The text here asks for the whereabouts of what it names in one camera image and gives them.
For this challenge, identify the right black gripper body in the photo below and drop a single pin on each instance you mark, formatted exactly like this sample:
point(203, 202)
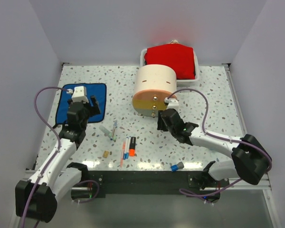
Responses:
point(161, 126)

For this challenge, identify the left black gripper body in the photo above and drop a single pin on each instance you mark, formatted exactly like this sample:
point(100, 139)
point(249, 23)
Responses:
point(87, 115)

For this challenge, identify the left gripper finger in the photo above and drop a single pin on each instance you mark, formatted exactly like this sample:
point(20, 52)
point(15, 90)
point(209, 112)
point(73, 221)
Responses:
point(89, 107)
point(94, 109)

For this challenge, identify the beige round drawer organizer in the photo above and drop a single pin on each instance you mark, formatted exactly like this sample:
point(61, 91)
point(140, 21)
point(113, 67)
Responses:
point(152, 85)

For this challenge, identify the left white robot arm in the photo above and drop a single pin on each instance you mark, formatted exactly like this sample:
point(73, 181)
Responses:
point(37, 198)

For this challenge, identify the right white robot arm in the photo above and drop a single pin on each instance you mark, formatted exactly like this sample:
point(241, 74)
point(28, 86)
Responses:
point(248, 159)

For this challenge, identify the blue microfiber cloth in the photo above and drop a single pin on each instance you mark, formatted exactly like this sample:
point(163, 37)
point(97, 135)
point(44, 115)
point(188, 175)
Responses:
point(97, 90)

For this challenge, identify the clear green-capped tube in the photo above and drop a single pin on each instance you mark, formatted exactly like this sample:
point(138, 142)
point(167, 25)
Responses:
point(105, 131)

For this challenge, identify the teal-tipped pen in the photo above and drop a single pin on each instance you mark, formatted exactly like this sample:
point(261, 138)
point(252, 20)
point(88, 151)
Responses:
point(113, 130)

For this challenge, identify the small tan eraser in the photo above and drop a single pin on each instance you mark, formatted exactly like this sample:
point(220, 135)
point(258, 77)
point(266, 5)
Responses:
point(105, 154)

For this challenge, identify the orange thin pen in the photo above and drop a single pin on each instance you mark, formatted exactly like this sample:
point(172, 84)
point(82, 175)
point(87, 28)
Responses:
point(122, 154)

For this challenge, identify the black orange highlighter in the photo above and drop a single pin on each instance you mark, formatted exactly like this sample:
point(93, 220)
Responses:
point(132, 146)

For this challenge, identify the blue grey glue stick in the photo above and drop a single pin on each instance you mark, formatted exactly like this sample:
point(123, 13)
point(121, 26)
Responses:
point(177, 167)

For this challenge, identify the white blue-capped marker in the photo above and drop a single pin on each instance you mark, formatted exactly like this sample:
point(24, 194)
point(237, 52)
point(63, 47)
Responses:
point(126, 149)

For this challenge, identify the red folded cloth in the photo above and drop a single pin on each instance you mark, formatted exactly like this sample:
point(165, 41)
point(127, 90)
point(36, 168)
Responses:
point(178, 57)

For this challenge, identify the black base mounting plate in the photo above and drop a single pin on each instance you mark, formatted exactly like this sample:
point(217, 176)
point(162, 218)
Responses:
point(151, 182)

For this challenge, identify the white plastic basket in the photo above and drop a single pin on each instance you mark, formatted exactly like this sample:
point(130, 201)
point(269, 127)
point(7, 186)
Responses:
point(180, 83)

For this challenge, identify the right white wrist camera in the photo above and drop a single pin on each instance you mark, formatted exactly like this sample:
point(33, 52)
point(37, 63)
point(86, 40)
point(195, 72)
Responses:
point(171, 103)

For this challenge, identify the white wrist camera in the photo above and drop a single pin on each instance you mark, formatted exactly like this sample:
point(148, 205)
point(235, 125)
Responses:
point(171, 103)
point(80, 94)

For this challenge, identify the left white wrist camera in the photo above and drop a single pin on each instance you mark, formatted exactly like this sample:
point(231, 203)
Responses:
point(80, 94)

